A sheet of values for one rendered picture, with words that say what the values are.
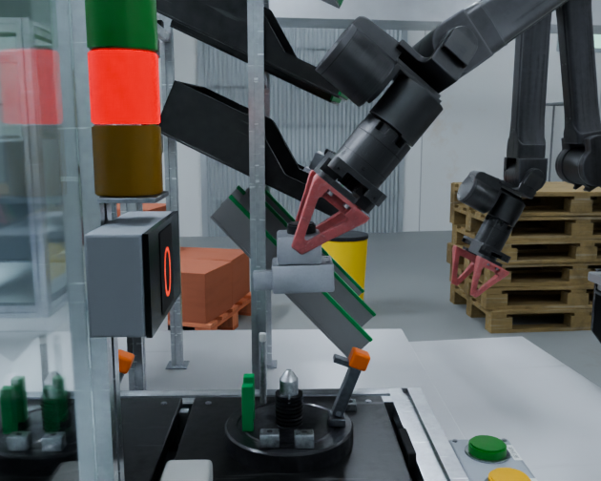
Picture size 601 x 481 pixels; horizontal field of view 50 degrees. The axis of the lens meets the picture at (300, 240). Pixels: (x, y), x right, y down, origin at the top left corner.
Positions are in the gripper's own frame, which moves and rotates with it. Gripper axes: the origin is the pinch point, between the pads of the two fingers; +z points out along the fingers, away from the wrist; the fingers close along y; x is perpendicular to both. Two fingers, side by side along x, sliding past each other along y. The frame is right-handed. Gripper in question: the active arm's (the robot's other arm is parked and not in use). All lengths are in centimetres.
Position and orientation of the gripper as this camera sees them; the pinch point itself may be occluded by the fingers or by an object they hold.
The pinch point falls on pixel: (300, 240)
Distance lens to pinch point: 68.3
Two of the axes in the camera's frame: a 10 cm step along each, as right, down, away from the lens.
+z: -6.3, 7.7, 1.1
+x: 7.8, 6.1, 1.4
